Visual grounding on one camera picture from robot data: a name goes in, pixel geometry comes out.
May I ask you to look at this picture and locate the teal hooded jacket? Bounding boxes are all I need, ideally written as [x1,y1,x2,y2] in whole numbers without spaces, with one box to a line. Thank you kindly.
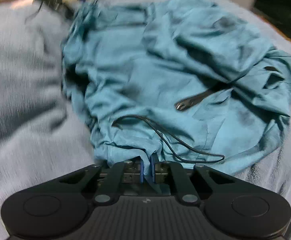
[63,0,291,176]

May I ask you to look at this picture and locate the blue fleece bed blanket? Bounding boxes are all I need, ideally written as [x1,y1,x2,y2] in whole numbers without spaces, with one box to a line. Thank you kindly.
[0,0,291,239]

